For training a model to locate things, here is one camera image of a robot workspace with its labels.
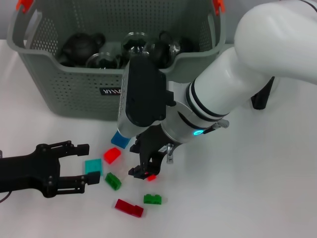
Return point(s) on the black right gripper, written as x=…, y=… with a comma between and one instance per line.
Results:
x=156, y=143

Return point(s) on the small red cube brick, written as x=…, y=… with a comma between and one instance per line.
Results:
x=151, y=177

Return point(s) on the black clay teapot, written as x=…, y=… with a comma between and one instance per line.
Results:
x=79, y=48

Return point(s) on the green two-stud brick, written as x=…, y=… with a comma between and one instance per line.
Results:
x=153, y=199

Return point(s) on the teal building brick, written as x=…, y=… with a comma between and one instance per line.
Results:
x=93, y=165

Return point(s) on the green building brick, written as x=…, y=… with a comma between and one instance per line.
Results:
x=113, y=181

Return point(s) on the grey-green perforated storage bin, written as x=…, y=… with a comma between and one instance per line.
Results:
x=74, y=94

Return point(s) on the dark red long brick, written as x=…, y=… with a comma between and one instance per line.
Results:
x=128, y=207

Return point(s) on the blue flat building brick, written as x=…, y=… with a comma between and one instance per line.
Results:
x=120, y=140

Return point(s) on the red sloped building brick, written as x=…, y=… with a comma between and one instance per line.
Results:
x=112, y=155

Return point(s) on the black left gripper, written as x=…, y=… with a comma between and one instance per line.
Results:
x=29, y=173

